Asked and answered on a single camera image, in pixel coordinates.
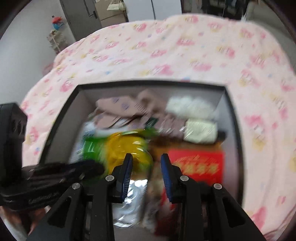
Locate cartoon bead art pack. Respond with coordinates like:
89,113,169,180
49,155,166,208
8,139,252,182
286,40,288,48
69,121,111,163

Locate pink cartoon print blanket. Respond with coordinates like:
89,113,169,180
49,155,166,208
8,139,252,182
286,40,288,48
21,15,295,240

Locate person's left hand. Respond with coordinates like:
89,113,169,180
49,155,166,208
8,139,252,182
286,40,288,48
1,206,47,235

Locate black cardboard storage box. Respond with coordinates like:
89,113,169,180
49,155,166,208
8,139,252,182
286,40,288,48
40,80,244,203

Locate stacked cardboard boxes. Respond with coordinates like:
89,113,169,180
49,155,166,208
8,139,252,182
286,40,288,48
94,1,128,28

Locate dark wooden door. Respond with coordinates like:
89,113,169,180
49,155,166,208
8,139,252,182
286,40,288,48
60,0,102,41

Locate wooden comb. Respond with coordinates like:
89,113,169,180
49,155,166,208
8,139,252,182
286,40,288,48
148,137,223,159

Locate red lucky coffee card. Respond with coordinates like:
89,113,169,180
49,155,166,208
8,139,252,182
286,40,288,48
154,149,224,236

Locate mauve hand cream tube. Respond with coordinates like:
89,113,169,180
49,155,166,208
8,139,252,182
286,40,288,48
143,115,227,145

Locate white fluffy plush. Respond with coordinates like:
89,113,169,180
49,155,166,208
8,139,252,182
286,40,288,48
166,96,219,121

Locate green plastic packet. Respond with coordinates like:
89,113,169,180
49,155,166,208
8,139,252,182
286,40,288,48
83,129,159,186

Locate white wardrobe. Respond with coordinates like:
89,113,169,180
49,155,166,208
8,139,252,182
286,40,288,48
123,0,182,22

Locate grey padded bed frame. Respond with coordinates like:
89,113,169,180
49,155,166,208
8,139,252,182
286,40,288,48
243,1,295,71

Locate clear phone case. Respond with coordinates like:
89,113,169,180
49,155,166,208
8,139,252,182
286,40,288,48
112,179,148,228

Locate white wire shelf rack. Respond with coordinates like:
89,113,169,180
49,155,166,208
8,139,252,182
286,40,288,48
47,29,69,54

